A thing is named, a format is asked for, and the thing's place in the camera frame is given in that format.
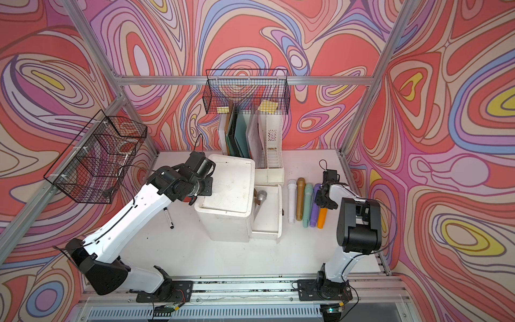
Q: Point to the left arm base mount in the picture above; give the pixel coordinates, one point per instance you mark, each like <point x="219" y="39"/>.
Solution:
<point x="170" y="291"/>

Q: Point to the yellow sticky note pad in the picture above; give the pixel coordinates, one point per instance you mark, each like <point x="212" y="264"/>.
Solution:
<point x="268" y="107"/>

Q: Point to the black wire basket at back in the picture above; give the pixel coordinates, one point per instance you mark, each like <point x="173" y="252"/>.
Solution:
<point x="245" y="88"/>

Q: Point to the small yellow sticky notes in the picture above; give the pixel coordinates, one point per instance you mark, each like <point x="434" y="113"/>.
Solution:
<point x="223" y="110"/>

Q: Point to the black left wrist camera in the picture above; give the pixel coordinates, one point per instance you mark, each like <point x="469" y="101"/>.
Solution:
<point x="198" y="165"/>

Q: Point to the white drawer cabinet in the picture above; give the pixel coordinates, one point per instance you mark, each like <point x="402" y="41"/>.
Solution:
<point x="226" y="214"/>

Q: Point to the black wire basket on left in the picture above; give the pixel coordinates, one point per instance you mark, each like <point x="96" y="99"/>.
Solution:
<point x="93" y="171"/>

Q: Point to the green folders in organizer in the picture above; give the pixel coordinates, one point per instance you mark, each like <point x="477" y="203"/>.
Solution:
<point x="235" y="137"/>

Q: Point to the orange microphone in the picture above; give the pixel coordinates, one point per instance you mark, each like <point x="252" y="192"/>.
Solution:
<point x="322" y="217"/>

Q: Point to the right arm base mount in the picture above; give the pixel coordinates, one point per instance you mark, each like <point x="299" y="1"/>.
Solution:
<point x="323" y="290"/>

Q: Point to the white pull-out drawer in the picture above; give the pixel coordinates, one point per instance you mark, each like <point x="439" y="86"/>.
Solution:
<point x="267" y="221"/>

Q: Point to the black wire basket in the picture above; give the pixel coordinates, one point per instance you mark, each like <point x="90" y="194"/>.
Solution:
<point x="245" y="88"/>
<point x="93" y="171"/>

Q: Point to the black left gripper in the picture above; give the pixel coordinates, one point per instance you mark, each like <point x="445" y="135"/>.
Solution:
<point x="209" y="183"/>

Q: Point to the white plastic file organizer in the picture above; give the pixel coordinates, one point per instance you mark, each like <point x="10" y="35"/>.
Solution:
<point x="264" y="135"/>

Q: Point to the purple microphone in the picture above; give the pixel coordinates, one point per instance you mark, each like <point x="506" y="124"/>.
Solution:
<point x="315" y="208"/>

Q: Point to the silver grey microphone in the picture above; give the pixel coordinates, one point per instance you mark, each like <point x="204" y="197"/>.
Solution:
<point x="260" y="198"/>

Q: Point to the gold microphone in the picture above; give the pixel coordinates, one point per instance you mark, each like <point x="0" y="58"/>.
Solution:
<point x="300" y="186"/>

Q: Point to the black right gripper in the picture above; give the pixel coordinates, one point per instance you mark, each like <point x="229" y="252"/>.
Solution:
<point x="319" y="201"/>

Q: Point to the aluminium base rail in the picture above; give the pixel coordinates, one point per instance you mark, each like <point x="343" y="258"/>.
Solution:
<point x="263" y="298"/>

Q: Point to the white microphone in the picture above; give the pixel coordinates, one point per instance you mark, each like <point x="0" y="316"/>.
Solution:
<point x="291" y="186"/>

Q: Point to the mint green microphone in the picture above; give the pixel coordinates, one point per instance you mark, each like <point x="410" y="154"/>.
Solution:
<point x="307" y="207"/>

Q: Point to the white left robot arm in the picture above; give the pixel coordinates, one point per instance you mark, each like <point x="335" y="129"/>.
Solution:
<point x="98" y="258"/>

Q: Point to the black white marker pen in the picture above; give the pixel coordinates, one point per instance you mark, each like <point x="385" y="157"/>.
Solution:
<point x="168" y="218"/>

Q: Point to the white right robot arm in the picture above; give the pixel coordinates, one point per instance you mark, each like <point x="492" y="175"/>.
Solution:
<point x="358" y="234"/>

